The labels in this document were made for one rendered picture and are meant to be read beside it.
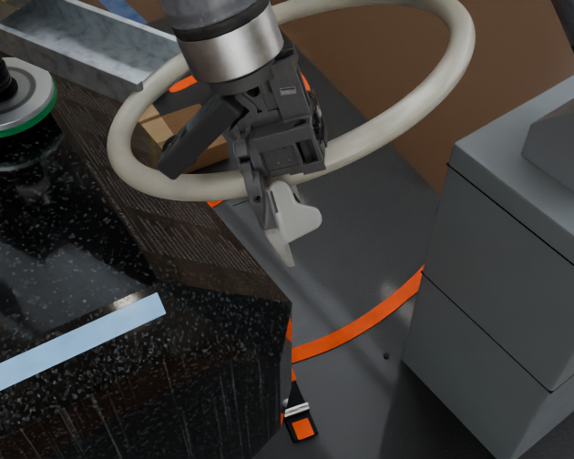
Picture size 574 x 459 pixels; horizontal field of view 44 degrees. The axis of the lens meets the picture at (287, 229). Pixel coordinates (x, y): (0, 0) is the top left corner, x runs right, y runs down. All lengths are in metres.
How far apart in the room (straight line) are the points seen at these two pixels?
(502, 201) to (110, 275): 0.74
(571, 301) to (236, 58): 0.96
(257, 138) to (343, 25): 2.59
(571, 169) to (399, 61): 1.77
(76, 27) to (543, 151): 0.86
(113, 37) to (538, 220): 0.81
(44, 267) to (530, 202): 0.86
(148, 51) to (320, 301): 1.20
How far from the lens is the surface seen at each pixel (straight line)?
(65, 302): 1.19
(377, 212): 2.41
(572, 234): 1.34
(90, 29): 1.25
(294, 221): 0.71
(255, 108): 0.68
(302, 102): 0.67
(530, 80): 3.10
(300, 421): 1.96
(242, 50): 0.63
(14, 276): 1.25
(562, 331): 1.50
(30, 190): 1.37
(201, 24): 0.62
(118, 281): 1.19
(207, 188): 0.76
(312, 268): 2.25
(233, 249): 1.47
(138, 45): 1.18
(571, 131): 1.35
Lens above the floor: 1.81
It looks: 50 degrees down
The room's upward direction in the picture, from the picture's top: straight up
